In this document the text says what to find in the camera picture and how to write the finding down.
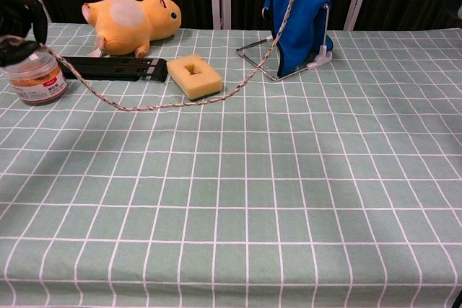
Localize clear plastic snack jar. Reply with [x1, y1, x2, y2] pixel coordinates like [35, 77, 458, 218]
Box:
[2, 50, 69, 107]

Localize yellow plush duck toy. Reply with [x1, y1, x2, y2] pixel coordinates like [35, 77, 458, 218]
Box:
[82, 0, 182, 59]

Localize yellow sponge with hole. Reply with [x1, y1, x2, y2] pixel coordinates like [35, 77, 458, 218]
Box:
[165, 53, 224, 101]

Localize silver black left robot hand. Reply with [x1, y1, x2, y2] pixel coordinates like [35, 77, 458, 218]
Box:
[0, 0, 48, 68]

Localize metal wire rack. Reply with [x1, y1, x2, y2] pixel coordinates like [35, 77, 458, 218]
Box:
[236, 3, 334, 82]

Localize green checked tablecloth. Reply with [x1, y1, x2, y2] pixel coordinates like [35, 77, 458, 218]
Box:
[0, 22, 462, 308]

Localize blue cloth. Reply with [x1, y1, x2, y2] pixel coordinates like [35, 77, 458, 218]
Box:
[263, 0, 335, 78]

